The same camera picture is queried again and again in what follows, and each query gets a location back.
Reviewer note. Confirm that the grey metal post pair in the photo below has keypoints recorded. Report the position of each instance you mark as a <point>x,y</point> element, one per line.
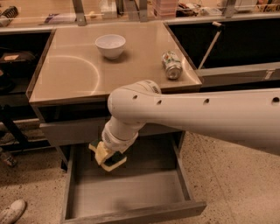
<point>136,10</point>

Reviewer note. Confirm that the silver soda can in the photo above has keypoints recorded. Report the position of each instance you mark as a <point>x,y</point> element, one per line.
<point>172,65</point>

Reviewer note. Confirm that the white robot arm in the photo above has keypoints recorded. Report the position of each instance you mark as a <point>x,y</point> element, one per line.
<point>247,117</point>

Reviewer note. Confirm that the grey drawer cabinet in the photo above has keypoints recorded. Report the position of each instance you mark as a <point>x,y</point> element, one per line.
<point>75,79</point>

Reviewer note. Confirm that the green and yellow sponge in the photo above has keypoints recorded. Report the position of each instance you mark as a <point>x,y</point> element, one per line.
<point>117,159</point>

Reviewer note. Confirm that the white ceramic bowl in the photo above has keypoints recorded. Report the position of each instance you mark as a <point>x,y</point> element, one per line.
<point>110,46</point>

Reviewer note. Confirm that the pink stacked container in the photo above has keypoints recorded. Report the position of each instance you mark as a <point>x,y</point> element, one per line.
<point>164,8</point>

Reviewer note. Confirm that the grey top drawer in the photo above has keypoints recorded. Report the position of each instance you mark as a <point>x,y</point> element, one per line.
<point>73,132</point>

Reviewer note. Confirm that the white sneaker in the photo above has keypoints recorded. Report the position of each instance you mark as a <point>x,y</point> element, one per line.
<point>13,212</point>

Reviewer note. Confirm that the open grey middle drawer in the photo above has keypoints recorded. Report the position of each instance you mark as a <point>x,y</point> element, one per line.
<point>150,187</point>

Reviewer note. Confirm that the grey low shelf beam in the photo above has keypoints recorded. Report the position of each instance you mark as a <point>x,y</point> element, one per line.
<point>230,75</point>

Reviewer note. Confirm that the black bag on shelf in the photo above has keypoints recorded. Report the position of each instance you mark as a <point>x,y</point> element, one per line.
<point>18,64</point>

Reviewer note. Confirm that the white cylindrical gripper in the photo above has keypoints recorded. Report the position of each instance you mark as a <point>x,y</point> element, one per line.
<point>114,142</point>

